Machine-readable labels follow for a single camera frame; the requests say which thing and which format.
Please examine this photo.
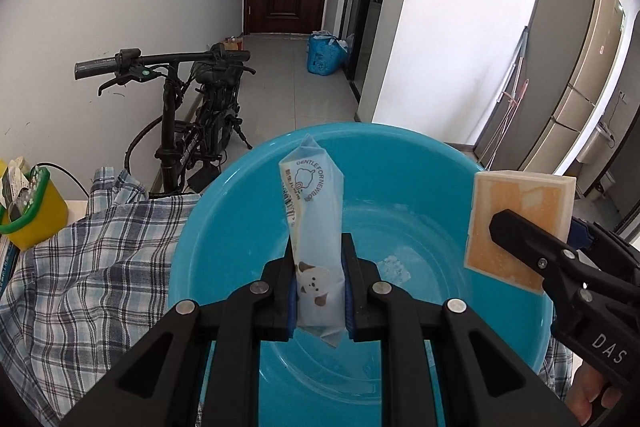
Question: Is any cream square box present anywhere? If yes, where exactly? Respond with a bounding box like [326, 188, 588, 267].
[464, 170, 576, 294]

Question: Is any light blue tissue packet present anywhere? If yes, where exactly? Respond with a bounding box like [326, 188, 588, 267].
[279, 135, 346, 348]

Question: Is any person's right hand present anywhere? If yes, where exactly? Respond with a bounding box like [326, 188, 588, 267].
[565, 362, 622, 426]

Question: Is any blue plaid cloth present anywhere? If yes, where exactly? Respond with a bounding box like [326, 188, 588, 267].
[1, 167, 200, 426]

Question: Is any blue plastic basin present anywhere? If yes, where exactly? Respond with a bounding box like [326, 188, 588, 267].
[168, 124, 552, 426]

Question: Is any folded drying rack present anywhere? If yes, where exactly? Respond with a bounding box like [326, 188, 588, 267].
[478, 26, 529, 170]

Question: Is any yellow green desk bin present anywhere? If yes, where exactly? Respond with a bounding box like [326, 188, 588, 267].
[1, 167, 68, 251]

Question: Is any stack of books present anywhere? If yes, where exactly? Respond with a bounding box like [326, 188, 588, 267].
[0, 235, 20, 295]

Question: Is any gold refrigerator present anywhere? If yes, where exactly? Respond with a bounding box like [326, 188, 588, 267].
[490, 0, 625, 173]

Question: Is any black folding bicycle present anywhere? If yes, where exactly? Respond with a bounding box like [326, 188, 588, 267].
[74, 42, 256, 198]

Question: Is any blue woven bag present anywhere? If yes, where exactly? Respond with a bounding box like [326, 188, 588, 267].
[307, 30, 348, 76]

